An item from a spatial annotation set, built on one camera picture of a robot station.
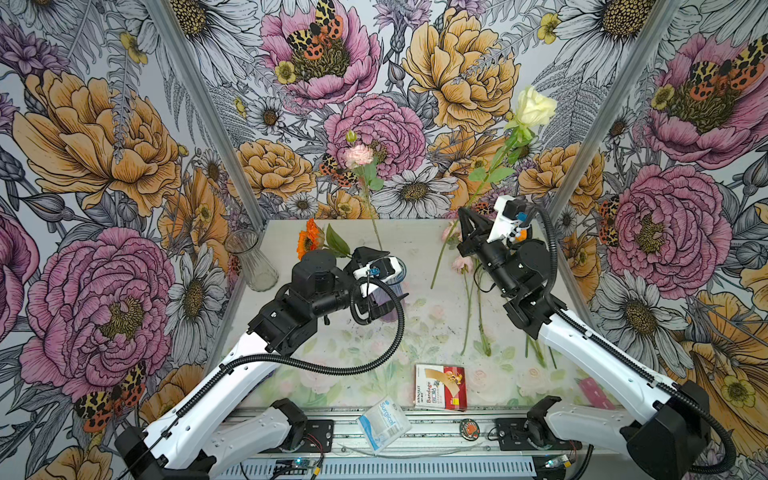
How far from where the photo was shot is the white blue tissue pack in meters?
0.75

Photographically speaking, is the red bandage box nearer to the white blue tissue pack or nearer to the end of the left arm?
the white blue tissue pack

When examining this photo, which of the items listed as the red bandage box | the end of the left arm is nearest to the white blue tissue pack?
the red bandage box

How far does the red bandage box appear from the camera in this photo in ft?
2.54

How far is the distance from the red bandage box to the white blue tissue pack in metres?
0.06
